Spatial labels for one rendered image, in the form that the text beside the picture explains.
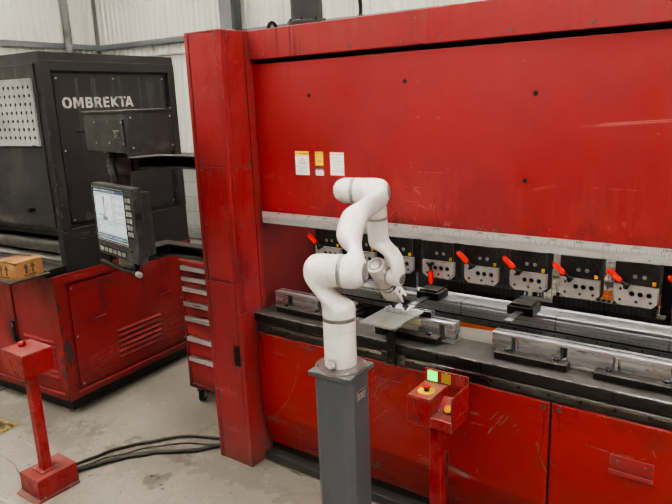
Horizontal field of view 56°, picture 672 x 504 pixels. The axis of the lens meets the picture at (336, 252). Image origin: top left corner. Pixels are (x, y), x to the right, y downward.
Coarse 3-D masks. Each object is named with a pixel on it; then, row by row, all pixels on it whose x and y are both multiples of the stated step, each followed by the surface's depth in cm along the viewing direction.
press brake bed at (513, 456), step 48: (288, 336) 326; (288, 384) 333; (384, 384) 295; (480, 384) 267; (528, 384) 254; (288, 432) 344; (384, 432) 302; (480, 432) 270; (528, 432) 257; (576, 432) 245; (624, 432) 234; (384, 480) 314; (480, 480) 275; (528, 480) 262; (576, 480) 249; (624, 480) 238
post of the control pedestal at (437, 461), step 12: (432, 432) 261; (444, 432) 261; (432, 444) 262; (444, 444) 262; (432, 456) 263; (444, 456) 264; (432, 468) 264; (444, 468) 265; (432, 480) 266; (444, 480) 266; (432, 492) 267; (444, 492) 268
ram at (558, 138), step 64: (256, 64) 314; (320, 64) 292; (384, 64) 272; (448, 64) 255; (512, 64) 240; (576, 64) 227; (640, 64) 215; (320, 128) 299; (384, 128) 279; (448, 128) 261; (512, 128) 246; (576, 128) 232; (640, 128) 219; (320, 192) 307; (448, 192) 267; (512, 192) 251; (576, 192) 237; (640, 192) 224; (640, 256) 228
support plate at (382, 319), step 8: (376, 312) 290; (384, 312) 290; (392, 312) 290; (408, 312) 289; (416, 312) 288; (368, 320) 280; (376, 320) 280; (384, 320) 280; (392, 320) 279; (400, 320) 279; (408, 320) 279; (384, 328) 272; (392, 328) 270
